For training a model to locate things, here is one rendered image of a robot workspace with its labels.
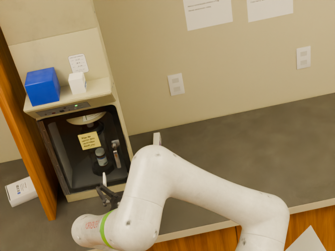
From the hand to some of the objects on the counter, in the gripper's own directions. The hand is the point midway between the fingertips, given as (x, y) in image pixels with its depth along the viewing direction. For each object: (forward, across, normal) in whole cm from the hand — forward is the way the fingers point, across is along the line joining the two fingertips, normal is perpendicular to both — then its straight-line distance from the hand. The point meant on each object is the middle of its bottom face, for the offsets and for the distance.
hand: (119, 175), depth 201 cm
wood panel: (+29, +33, +21) cm, 48 cm away
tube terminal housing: (+26, +10, +20) cm, 34 cm away
